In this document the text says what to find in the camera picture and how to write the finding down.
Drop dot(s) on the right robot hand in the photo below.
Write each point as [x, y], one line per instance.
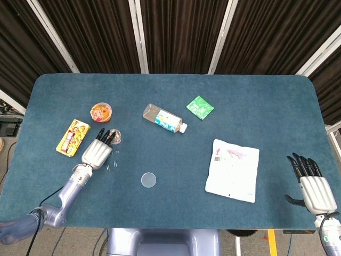
[318, 194]

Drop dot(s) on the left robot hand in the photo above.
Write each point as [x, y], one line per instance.
[96, 154]

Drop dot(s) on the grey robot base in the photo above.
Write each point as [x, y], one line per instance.
[165, 240]

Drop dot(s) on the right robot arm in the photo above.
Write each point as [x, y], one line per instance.
[330, 240]

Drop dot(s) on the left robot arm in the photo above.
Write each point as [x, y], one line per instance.
[66, 194]

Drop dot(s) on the yellow snack box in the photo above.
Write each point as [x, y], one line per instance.
[73, 137]

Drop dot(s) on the clear paperclip container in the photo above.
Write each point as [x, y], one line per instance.
[119, 138]

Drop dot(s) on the orange jelly cup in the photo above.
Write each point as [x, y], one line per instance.
[100, 112]

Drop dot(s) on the clear round lid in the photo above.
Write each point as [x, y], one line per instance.
[148, 180]

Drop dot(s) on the clear drink bottle blue label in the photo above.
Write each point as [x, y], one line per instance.
[165, 118]

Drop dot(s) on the black round floor object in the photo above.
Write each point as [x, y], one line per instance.
[242, 232]

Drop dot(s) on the white plastic bag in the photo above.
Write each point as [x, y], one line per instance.
[231, 173]

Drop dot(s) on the round wooden object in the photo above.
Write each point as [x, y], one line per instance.
[1, 145]

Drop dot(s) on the blue felt table cover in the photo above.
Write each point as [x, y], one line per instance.
[170, 88]

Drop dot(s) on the dark brown curtain panel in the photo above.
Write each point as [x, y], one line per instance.
[271, 34]
[21, 48]
[93, 34]
[183, 34]
[331, 88]

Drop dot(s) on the green sachet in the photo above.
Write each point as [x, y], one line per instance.
[199, 107]

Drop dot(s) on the white side frame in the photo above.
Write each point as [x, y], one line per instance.
[333, 128]

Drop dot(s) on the white frame post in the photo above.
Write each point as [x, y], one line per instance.
[319, 56]
[53, 36]
[139, 36]
[222, 36]
[12, 102]

